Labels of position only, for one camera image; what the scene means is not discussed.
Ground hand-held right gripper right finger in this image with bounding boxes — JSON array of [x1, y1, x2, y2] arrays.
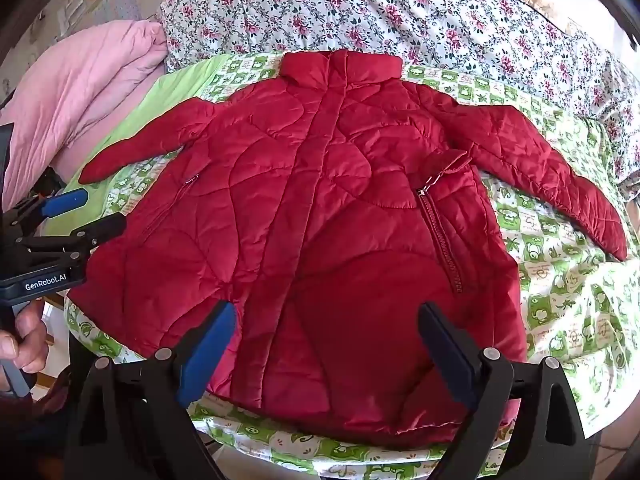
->
[[417, 301, 598, 480]]

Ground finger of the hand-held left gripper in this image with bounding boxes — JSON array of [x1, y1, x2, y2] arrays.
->
[[7, 187, 91, 243], [17, 211, 127, 267]]

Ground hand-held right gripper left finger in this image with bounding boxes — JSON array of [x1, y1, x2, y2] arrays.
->
[[65, 301, 238, 480]]

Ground red quilted jacket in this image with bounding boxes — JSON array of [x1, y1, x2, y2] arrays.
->
[[65, 50, 630, 451]]

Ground person's left hand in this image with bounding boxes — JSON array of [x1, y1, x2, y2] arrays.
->
[[0, 300, 51, 393]]

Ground pink blanket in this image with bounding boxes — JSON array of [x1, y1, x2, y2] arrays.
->
[[0, 19, 171, 211]]

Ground green printed bed sheet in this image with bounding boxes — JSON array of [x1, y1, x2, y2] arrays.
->
[[62, 50, 640, 480]]

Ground floral quilt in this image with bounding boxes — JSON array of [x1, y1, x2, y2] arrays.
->
[[157, 0, 640, 186]]

